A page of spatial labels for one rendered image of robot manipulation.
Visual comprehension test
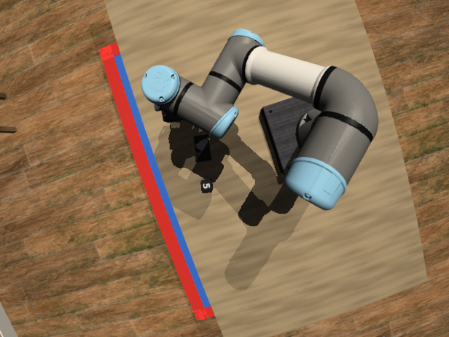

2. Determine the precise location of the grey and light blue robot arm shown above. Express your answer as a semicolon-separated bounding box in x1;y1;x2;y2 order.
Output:
141;28;378;210

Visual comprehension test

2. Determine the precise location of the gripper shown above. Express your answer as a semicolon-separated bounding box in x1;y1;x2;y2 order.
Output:
155;104;183;123

